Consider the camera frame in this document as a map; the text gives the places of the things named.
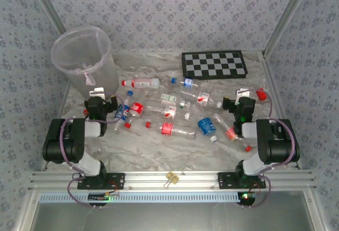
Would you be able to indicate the blue-capped Pepsi bottle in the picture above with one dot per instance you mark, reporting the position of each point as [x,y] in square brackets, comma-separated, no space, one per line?
[120,112]

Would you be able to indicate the red-capped Coca-Cola bottle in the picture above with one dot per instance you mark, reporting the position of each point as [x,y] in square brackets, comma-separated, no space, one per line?
[137,109]

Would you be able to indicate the white-capped bottle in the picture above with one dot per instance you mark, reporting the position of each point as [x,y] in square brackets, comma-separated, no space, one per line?
[203,99]
[206,125]

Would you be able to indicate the clear bottle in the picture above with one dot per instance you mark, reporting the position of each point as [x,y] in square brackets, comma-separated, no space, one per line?
[168,98]
[170,112]

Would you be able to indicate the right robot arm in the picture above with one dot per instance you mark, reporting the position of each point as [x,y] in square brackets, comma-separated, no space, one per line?
[278,143]

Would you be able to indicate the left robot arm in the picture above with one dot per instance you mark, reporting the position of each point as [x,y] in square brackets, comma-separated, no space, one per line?
[61,143]

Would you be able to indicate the translucent plastic bin with bag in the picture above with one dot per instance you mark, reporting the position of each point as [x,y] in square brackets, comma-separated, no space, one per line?
[82,56]

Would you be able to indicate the red block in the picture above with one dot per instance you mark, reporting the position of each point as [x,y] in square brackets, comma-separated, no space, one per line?
[261,94]

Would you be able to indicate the red-capped bottle, pale label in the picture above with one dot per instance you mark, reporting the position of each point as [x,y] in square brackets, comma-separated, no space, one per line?
[141,83]

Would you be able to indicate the black grey checkerboard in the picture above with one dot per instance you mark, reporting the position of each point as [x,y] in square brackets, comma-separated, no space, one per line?
[214,65]

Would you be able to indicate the small circuit board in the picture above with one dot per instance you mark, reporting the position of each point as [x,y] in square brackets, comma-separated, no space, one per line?
[246,197]
[98,196]

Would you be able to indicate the gold binder clip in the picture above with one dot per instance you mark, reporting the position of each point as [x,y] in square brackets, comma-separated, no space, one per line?
[172,178]

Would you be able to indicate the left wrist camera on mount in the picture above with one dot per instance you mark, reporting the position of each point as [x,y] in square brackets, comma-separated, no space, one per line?
[96,92]

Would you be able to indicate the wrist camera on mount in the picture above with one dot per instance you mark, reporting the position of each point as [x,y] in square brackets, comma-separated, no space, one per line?
[242,92]
[96,92]

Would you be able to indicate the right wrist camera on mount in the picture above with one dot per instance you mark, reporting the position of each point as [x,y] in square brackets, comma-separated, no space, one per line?
[242,92]

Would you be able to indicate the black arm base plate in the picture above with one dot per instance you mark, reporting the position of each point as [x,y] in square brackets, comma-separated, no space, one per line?
[116,180]
[225,180]

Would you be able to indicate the wide aluminium front rail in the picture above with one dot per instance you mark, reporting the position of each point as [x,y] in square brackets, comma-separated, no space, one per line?
[159,180]

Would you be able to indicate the aluminium frame post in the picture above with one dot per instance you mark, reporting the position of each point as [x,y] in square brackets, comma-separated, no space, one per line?
[46,3]
[288,16]

